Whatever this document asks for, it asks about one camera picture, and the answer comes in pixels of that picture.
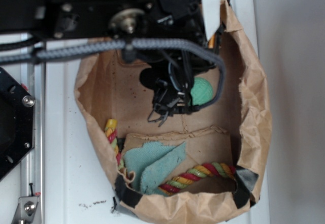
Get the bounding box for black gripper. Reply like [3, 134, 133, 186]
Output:
[107, 0, 224, 74]

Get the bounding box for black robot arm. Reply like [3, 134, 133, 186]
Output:
[1, 0, 225, 73]

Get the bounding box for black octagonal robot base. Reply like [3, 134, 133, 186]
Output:
[1, 68, 35, 179]

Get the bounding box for green foam ball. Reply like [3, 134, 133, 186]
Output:
[190, 77, 213, 105]

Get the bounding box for brown paper bag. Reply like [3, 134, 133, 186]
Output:
[75, 0, 272, 223]

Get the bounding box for teal cloth rag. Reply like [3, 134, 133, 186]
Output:
[124, 141, 186, 195]

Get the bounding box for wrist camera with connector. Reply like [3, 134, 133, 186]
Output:
[140, 67, 196, 126]

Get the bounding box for multicolour twisted rope toy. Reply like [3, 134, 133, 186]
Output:
[105, 119, 236, 197]

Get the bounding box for grey braided cable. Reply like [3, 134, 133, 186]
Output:
[0, 38, 227, 113]

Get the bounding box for aluminium frame rail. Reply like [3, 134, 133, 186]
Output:
[20, 30, 46, 224]

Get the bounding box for metal corner bracket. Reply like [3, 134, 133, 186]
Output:
[11, 196, 42, 224]

